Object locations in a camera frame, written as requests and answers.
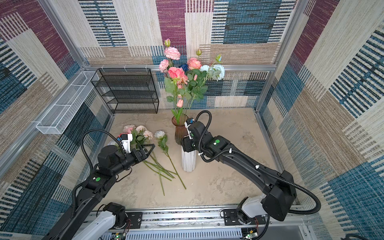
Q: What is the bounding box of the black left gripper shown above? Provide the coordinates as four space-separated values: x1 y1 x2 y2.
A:
110 143 154 177

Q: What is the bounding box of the white ribbed ceramic vase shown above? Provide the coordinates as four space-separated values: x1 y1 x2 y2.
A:
181 149 197 172

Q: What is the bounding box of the red ribbed glass vase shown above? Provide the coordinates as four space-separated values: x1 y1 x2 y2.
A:
172 114 188 145

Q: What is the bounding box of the pink tulip stem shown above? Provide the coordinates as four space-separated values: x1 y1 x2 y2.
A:
172 98 184 125

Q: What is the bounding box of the pink double rose stem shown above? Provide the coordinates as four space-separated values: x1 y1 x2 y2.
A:
177 75 198 91

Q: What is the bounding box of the magenta rose stem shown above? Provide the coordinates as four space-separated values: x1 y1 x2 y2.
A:
168 67 186 85

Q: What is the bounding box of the blue artificial rose stem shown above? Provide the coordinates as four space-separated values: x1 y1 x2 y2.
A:
180 64 189 72

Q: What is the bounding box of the eucalyptus and pale flower stem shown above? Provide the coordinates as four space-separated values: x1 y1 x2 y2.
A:
200 55 225 82

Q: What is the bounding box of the pink rose stem with bud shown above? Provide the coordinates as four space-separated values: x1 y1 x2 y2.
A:
187 57 202 70

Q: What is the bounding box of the pink carnation stem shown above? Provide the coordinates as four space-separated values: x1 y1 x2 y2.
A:
159 39 181 73

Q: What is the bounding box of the cream double rose stem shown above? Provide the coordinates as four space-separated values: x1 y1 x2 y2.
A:
122 125 175 181

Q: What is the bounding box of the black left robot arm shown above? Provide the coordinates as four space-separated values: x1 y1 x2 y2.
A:
44 144 155 240

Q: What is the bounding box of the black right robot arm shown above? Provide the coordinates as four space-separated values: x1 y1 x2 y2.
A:
182 118 297 224

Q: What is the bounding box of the pile of artificial flowers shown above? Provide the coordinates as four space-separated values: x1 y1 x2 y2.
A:
118 125 181 195

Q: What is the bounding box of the white rose stem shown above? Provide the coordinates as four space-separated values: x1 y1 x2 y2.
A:
155 130 187 190

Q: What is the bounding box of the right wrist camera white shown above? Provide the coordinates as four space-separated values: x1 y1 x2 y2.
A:
184 117 196 140

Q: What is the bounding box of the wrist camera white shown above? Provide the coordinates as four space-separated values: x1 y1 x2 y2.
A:
184 117 196 140
117 133 133 154

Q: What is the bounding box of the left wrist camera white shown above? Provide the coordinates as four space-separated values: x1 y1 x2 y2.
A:
117 133 133 154

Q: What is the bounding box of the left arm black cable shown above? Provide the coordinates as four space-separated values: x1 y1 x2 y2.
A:
80 128 127 173

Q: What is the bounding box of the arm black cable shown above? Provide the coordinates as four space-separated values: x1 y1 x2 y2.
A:
80 128 127 173
194 110 322 215

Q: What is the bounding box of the black wire mesh shelf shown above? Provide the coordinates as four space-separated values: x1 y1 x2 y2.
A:
91 68 160 114

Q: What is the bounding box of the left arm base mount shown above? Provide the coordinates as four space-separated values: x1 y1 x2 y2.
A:
100 203 143 231

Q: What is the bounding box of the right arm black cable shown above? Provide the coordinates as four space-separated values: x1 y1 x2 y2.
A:
194 110 322 215

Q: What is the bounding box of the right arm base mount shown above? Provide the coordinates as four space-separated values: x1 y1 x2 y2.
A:
220 195 267 226

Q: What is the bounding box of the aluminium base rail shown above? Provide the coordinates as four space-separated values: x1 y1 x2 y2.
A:
79 205 271 240

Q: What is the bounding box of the white wire mesh tray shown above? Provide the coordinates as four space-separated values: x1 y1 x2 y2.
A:
36 71 95 135

